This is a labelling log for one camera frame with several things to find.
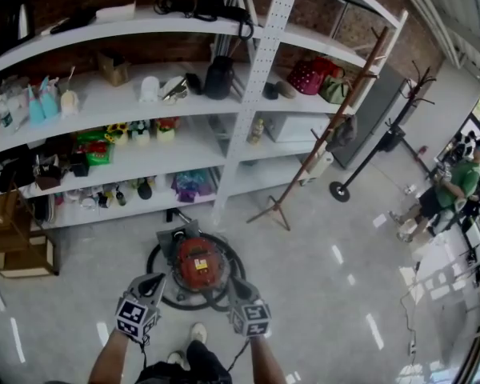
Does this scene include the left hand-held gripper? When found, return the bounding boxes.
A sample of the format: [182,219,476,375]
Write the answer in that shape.
[114,272,168,344]

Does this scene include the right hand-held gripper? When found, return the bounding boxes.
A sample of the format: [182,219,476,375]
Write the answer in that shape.
[227,277,273,340]

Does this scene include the red vacuum cleaner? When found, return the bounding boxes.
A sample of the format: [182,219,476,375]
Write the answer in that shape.
[146,208,247,312]

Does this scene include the person's right forearm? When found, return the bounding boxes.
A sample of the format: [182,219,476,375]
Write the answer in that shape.
[247,334,289,384]

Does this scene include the person's left forearm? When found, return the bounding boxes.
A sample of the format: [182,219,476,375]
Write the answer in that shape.
[88,328,146,384]

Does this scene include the person's white shoe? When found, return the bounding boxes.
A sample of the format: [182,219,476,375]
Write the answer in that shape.
[190,322,208,346]
[166,350,191,372]

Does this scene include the person's black trousers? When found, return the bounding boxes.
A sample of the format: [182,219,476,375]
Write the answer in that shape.
[134,339,234,384]

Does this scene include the purple packet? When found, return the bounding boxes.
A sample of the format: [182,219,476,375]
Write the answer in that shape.
[171,170,217,203]

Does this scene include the black storage box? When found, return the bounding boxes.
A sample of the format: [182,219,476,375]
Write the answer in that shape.
[70,153,91,178]

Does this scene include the green and red packet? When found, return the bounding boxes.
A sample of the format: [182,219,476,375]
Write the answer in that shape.
[74,130,116,167]

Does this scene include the white flower pot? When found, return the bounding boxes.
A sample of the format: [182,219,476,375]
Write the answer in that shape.
[129,119,152,147]

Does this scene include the sunflower pot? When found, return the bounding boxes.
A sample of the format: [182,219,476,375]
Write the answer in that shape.
[105,122,130,147]

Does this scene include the yellow bottle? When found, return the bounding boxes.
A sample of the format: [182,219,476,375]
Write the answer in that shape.
[246,118,266,146]

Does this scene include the red flower pot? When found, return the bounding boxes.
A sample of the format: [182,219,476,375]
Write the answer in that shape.
[154,117,181,143]

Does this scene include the white metal shelving unit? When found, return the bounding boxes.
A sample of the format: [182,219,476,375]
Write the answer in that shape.
[0,0,410,231]

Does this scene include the grey hat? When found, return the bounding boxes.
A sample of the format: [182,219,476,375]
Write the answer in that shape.
[326,114,359,154]

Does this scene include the black coat rack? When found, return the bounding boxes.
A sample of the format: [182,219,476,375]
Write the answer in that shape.
[329,60,438,204]

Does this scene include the white cup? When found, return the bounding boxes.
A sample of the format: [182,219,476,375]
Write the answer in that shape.
[138,75,162,103]

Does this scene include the wooden coat rack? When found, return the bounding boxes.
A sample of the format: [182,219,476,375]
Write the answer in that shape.
[246,25,390,232]

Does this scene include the silver helmet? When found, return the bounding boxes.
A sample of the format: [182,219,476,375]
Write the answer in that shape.
[159,75,190,104]

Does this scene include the white bottle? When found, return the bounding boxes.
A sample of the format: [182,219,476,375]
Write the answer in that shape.
[59,89,80,118]

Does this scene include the brown cap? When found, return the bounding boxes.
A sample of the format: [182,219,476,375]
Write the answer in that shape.
[274,80,298,100]

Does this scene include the grey panel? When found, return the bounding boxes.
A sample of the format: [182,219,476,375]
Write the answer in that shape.
[331,64,410,170]

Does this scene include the black jug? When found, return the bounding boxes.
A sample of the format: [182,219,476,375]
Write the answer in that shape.
[204,55,236,101]

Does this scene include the cardboard box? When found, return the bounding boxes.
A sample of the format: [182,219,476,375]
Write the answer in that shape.
[96,52,131,87]

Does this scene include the green bag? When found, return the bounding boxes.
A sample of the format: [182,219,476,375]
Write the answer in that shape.
[318,74,353,106]

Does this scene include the red dotted bag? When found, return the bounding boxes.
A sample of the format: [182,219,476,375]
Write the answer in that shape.
[286,56,345,97]

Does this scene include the white flat box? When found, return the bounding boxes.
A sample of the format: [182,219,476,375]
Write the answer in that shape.
[94,1,138,24]

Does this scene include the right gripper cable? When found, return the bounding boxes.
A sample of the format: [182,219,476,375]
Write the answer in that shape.
[225,337,252,374]

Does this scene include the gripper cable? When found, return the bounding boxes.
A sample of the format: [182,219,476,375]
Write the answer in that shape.
[225,337,252,374]
[139,334,150,374]

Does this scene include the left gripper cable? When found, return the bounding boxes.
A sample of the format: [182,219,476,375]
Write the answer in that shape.
[139,334,150,374]

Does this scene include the white power strip cable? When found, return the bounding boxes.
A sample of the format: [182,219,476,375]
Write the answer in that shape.
[398,260,423,358]

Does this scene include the black telephone with cord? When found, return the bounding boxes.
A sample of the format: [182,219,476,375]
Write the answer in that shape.
[154,0,255,40]

